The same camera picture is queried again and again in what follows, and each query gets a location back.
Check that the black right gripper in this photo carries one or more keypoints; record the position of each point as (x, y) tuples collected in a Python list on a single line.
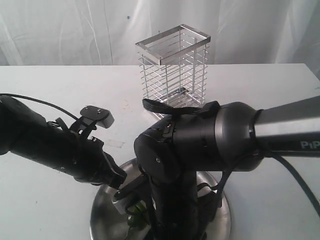
[(183, 209)]

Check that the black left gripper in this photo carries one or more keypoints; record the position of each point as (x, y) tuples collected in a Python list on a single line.
[(97, 167)]

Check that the green vegetable piece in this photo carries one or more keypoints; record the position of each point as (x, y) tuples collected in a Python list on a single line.
[(137, 216)]

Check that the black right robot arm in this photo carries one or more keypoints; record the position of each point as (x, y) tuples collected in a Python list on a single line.
[(189, 155)]

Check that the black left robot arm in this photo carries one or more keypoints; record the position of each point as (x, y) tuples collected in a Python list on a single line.
[(67, 149)]

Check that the clear tape piece upper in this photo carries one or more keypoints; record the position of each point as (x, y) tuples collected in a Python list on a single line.
[(114, 143)]

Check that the round steel plate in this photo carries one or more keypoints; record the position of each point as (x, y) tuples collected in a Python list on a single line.
[(106, 223)]

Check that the chrome wire utensil rack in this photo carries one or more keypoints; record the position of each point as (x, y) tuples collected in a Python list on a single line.
[(173, 66)]

